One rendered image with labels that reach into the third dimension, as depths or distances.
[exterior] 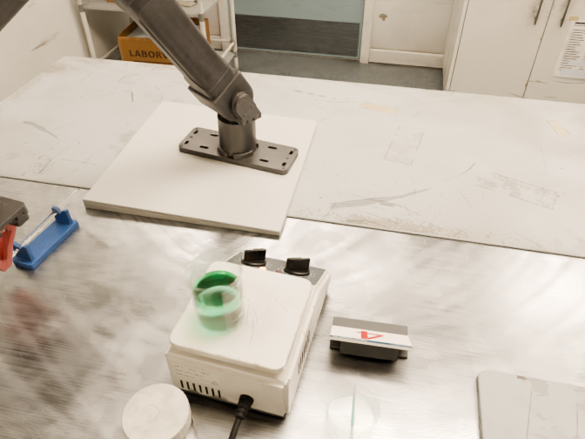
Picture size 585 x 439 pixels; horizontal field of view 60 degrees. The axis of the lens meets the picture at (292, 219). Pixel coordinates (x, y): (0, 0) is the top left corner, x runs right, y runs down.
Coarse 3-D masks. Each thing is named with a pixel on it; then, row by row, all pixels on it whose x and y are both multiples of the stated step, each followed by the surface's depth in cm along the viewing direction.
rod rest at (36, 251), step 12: (60, 216) 74; (48, 228) 74; (60, 228) 74; (72, 228) 74; (36, 240) 72; (48, 240) 72; (60, 240) 72; (24, 252) 68; (36, 252) 70; (48, 252) 71; (24, 264) 68; (36, 264) 69
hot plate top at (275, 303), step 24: (264, 288) 55; (288, 288) 55; (312, 288) 55; (192, 312) 52; (264, 312) 52; (288, 312) 52; (192, 336) 50; (216, 336) 50; (240, 336) 50; (264, 336) 50; (288, 336) 50; (240, 360) 48; (264, 360) 48
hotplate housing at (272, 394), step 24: (312, 312) 55; (312, 336) 58; (168, 360) 51; (192, 360) 50; (216, 360) 50; (288, 360) 50; (192, 384) 52; (216, 384) 51; (240, 384) 50; (264, 384) 48; (288, 384) 48; (240, 408) 50; (264, 408) 51; (288, 408) 51
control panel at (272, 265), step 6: (240, 252) 67; (240, 258) 64; (270, 258) 66; (270, 264) 63; (276, 264) 64; (282, 264) 64; (270, 270) 61; (282, 270) 62; (312, 270) 63; (318, 270) 64; (324, 270) 64; (300, 276) 60; (306, 276) 61; (312, 276) 61; (318, 276) 61; (312, 282) 59
